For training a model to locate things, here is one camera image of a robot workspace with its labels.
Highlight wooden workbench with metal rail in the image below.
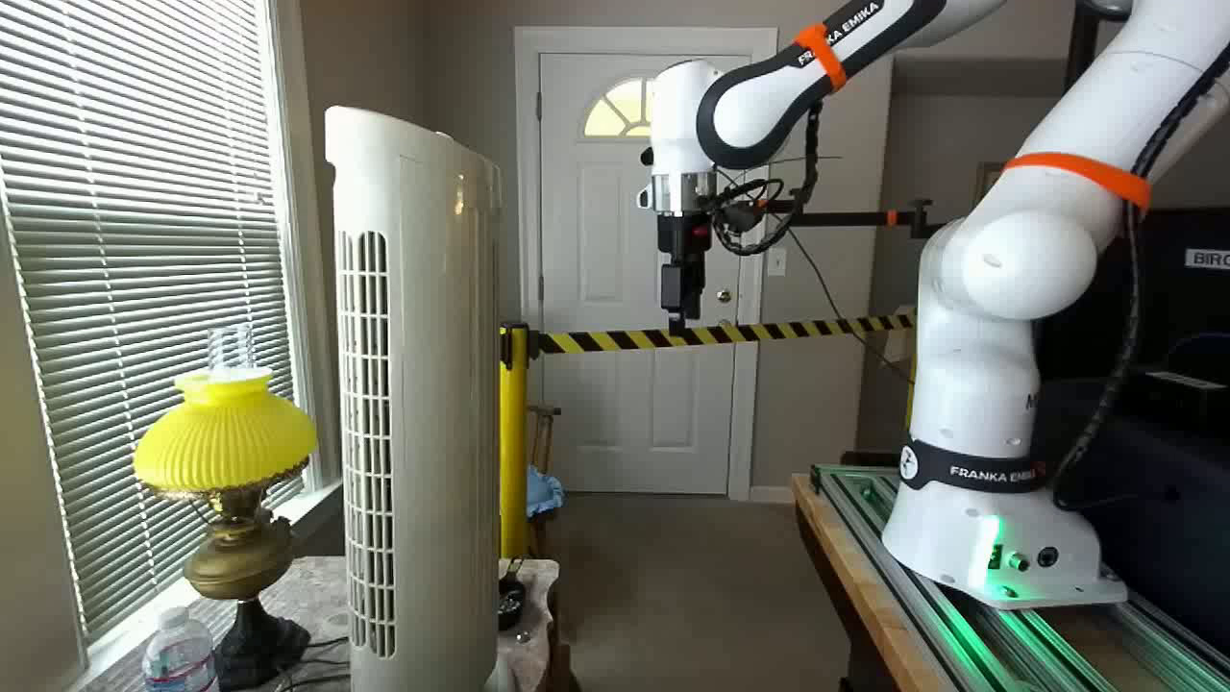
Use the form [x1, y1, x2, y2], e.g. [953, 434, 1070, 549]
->
[789, 457, 1230, 692]

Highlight clear plastic water bottle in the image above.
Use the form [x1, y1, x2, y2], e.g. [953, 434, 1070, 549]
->
[139, 605, 223, 692]

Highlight yellow black barrier tape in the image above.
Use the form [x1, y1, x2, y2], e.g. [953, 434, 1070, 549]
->
[526, 309, 918, 361]

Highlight blue cloth bundle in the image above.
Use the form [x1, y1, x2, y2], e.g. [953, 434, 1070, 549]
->
[521, 466, 569, 522]

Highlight white window blinds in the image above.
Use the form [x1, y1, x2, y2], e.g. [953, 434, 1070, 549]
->
[0, 0, 301, 649]

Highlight white panelled entry door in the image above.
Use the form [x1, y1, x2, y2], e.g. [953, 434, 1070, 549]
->
[510, 22, 780, 505]

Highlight yellow shade brass oil lamp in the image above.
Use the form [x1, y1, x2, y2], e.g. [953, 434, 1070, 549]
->
[132, 320, 324, 692]

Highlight black boom with orange clamps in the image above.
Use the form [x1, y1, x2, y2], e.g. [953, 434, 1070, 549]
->
[789, 197, 939, 243]

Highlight black equipment cabinet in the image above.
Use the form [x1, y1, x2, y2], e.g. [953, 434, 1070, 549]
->
[1030, 204, 1230, 658]

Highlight yellow bollard post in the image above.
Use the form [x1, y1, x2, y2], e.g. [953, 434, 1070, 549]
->
[496, 324, 534, 562]

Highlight grey patterned table cloth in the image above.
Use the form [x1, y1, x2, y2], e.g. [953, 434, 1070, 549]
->
[77, 549, 563, 692]

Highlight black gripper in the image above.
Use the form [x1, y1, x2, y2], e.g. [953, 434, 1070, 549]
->
[652, 207, 715, 326]

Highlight white tower air cooler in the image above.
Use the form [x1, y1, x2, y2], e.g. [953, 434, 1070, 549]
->
[319, 103, 502, 692]

